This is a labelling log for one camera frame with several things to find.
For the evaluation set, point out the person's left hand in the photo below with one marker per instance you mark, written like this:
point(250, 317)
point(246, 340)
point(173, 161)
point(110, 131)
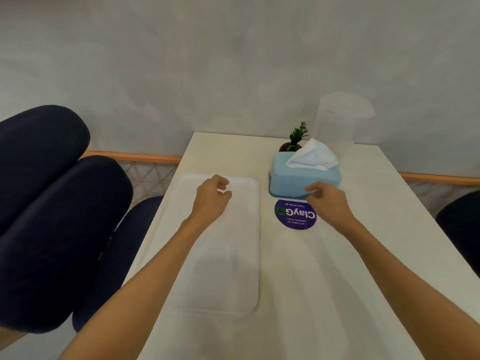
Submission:
point(208, 204)

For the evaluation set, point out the person's left thumb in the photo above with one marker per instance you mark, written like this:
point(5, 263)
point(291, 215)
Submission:
point(225, 196)

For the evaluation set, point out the light blue tissue box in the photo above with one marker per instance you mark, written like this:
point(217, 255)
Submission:
point(290, 181)

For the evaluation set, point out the person's right forearm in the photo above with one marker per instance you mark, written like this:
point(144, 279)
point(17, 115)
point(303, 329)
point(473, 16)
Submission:
point(408, 292)

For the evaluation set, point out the small green plant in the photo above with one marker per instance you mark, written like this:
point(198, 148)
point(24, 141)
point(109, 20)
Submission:
point(299, 131)

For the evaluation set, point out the small dark round vase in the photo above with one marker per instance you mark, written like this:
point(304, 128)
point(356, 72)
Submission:
point(288, 147)

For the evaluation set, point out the round purple sticker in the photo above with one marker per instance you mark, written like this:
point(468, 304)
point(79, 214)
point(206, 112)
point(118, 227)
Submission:
point(294, 217)

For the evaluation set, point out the clear plastic pitcher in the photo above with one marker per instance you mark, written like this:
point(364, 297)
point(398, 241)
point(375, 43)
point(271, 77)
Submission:
point(343, 119)

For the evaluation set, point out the person's left forearm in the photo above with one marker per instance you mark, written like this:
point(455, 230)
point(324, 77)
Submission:
point(138, 288)

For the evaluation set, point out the white plastic tray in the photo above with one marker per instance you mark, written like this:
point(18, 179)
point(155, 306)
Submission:
point(228, 266)

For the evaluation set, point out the white tissue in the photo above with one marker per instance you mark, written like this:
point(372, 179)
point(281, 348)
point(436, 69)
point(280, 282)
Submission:
point(313, 155)

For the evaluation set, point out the dark blue padded chair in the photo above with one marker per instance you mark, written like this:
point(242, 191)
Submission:
point(463, 228)
point(56, 228)

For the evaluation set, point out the person's right hand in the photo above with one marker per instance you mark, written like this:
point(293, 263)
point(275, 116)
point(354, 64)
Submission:
point(332, 208)

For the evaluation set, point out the person's right thumb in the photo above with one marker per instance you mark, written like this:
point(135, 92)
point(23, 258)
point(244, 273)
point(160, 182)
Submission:
point(314, 199)

